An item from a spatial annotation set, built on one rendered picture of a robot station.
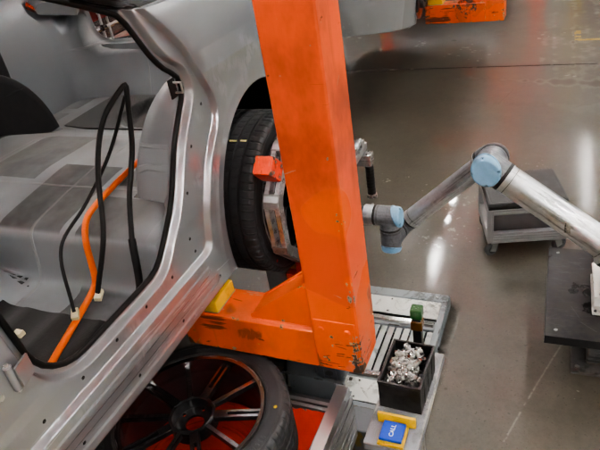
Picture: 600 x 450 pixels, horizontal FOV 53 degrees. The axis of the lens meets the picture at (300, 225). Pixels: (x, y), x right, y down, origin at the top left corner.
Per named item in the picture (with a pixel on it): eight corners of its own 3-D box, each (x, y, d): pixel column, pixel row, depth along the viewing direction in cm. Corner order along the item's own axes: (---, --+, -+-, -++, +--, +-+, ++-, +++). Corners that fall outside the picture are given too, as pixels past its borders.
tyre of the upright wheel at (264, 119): (258, 86, 261) (179, 150, 210) (308, 85, 252) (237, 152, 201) (282, 215, 295) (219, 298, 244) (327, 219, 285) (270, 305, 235)
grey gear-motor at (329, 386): (275, 362, 271) (262, 302, 253) (364, 379, 255) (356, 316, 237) (259, 392, 257) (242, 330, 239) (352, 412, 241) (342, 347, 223)
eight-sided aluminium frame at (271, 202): (325, 213, 277) (309, 103, 249) (338, 214, 275) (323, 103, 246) (279, 286, 236) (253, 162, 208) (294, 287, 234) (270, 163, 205)
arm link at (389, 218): (400, 232, 256) (399, 212, 251) (371, 230, 261) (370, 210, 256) (405, 222, 263) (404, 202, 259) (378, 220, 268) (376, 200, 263)
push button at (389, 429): (385, 423, 188) (384, 419, 187) (406, 429, 185) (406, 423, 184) (379, 442, 182) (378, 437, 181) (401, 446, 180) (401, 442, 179)
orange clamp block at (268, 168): (265, 162, 219) (254, 154, 211) (285, 163, 216) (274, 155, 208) (262, 181, 218) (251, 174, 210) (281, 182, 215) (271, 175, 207)
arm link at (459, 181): (502, 128, 237) (391, 215, 282) (494, 138, 228) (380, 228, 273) (521, 149, 237) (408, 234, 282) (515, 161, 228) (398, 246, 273)
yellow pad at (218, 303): (204, 285, 226) (201, 275, 224) (236, 289, 221) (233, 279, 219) (185, 309, 216) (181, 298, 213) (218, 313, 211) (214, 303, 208)
